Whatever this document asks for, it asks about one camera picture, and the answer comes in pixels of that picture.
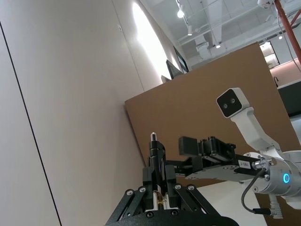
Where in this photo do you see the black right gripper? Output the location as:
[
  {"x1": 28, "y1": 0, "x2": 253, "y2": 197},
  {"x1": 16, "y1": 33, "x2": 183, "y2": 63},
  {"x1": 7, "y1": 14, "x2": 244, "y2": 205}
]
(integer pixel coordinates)
[{"x1": 165, "y1": 135, "x2": 257, "y2": 183}]

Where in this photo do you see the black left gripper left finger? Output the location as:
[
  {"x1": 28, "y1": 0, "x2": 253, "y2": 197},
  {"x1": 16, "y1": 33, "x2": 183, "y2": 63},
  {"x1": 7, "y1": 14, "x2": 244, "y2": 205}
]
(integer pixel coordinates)
[{"x1": 105, "y1": 164, "x2": 154, "y2": 225}]

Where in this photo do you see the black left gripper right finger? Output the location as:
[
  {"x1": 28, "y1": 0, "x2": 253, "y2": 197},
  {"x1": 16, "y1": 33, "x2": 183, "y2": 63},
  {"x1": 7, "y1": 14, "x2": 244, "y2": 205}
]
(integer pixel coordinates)
[{"x1": 164, "y1": 164, "x2": 222, "y2": 218}]

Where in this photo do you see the black pen with silver tip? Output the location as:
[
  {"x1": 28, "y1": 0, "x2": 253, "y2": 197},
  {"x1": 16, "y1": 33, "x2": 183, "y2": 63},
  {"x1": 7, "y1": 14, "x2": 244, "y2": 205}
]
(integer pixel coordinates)
[{"x1": 148, "y1": 132, "x2": 166, "y2": 206}]

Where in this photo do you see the brown cardboard panel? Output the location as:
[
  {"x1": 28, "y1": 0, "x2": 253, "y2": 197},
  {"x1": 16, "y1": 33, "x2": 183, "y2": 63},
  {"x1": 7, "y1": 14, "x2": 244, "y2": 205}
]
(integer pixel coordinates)
[{"x1": 124, "y1": 41, "x2": 301, "y2": 226}]

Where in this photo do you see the black monitor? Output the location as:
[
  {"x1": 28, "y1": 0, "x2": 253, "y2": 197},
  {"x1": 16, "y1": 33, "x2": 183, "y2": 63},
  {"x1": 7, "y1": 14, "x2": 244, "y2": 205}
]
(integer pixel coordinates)
[{"x1": 165, "y1": 59, "x2": 183, "y2": 80}]

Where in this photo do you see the dark counter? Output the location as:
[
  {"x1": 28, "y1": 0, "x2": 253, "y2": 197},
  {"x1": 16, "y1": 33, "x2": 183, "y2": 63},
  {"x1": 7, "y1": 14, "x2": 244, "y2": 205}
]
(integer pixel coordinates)
[{"x1": 277, "y1": 84, "x2": 301, "y2": 118}]

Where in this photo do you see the red-brown pipe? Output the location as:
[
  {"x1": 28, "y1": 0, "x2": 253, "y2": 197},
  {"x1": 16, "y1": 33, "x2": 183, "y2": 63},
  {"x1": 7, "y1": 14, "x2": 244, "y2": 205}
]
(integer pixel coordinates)
[{"x1": 273, "y1": 0, "x2": 301, "y2": 57}]

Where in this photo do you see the dark gripper cable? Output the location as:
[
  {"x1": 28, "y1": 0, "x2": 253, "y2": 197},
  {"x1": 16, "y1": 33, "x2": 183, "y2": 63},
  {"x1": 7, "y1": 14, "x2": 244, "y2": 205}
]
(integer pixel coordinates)
[{"x1": 241, "y1": 168, "x2": 271, "y2": 214}]

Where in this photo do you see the dark framed wall panel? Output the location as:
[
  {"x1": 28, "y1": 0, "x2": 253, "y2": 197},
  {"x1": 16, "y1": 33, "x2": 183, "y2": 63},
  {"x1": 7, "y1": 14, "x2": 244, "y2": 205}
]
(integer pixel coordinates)
[{"x1": 173, "y1": 45, "x2": 190, "y2": 74}]

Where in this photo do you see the thin white hanging cable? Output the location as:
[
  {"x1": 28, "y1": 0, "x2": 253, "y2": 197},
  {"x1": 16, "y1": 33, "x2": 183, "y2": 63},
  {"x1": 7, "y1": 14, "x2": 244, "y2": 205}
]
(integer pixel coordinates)
[{"x1": 276, "y1": 0, "x2": 299, "y2": 69}]

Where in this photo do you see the white security camera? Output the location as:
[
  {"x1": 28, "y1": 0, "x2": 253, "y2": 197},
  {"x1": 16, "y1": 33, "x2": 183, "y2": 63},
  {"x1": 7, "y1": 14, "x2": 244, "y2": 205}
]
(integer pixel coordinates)
[{"x1": 257, "y1": 0, "x2": 275, "y2": 10}]

